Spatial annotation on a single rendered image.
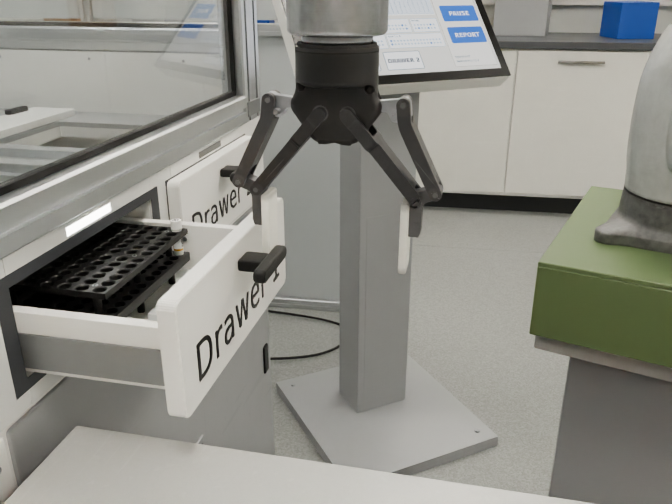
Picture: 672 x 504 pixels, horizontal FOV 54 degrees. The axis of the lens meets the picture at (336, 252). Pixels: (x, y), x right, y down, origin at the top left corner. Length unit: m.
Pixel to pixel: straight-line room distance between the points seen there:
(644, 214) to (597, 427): 0.30
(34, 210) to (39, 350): 0.12
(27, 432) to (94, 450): 0.06
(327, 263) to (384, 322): 0.72
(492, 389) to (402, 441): 0.43
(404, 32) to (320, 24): 1.00
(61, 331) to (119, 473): 0.13
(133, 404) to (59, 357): 0.23
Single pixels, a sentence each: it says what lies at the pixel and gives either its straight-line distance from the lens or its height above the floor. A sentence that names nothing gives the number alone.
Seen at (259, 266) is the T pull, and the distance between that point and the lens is 0.62.
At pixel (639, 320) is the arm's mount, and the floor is 0.81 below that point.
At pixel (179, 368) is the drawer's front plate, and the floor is 0.87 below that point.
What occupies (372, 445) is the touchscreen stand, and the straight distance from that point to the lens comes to 1.80.
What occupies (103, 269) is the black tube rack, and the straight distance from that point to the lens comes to 0.69.
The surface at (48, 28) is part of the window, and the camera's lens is 0.70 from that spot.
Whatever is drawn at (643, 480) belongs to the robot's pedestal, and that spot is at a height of 0.54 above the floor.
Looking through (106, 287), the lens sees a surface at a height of 0.90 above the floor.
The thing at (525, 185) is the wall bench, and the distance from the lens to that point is 3.67.
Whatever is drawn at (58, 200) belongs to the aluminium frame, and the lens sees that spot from 0.68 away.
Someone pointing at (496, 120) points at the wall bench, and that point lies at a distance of 3.57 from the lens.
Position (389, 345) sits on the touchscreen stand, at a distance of 1.84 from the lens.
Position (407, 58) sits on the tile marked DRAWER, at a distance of 1.52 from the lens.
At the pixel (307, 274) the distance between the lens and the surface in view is 2.50.
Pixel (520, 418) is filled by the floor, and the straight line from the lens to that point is 2.03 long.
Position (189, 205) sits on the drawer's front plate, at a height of 0.89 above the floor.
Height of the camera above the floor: 1.16
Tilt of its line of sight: 22 degrees down
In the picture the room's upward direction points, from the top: straight up
